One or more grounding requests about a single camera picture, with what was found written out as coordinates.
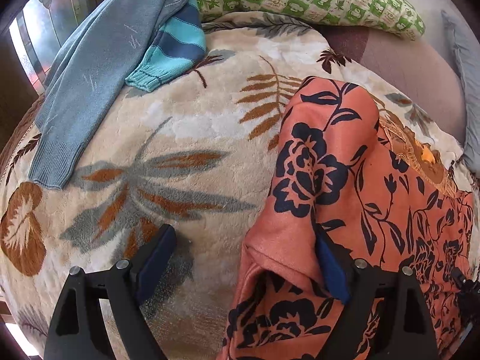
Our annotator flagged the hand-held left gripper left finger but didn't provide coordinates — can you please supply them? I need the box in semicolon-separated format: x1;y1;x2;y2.
44;224;178;360

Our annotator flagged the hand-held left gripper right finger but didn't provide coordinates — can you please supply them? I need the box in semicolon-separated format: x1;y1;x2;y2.
315;229;439;360

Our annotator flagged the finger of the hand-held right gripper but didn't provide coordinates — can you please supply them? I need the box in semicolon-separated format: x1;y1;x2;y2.
452;268;480;298

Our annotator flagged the orange floral garment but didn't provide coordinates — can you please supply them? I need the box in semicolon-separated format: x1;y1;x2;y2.
217;76;477;360

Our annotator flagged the leaf print fleece blanket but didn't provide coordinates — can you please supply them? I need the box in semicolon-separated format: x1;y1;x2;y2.
0;9;474;360

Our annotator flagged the grey pillow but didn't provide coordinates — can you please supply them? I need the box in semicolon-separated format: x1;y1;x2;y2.
442;10;480;175

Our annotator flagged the blue-grey knit sweater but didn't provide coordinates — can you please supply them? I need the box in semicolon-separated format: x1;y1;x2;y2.
28;0;196;189

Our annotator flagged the teal striped knit sweater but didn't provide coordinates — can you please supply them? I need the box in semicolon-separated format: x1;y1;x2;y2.
125;0;207;94

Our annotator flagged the mauve bed sheet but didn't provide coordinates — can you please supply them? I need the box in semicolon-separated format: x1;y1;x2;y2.
324;26;467;143

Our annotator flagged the glass window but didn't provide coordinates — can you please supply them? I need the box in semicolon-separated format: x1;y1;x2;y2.
7;0;98;94

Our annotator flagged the green checked pillow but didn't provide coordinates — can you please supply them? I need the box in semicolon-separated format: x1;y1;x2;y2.
194;0;426;41

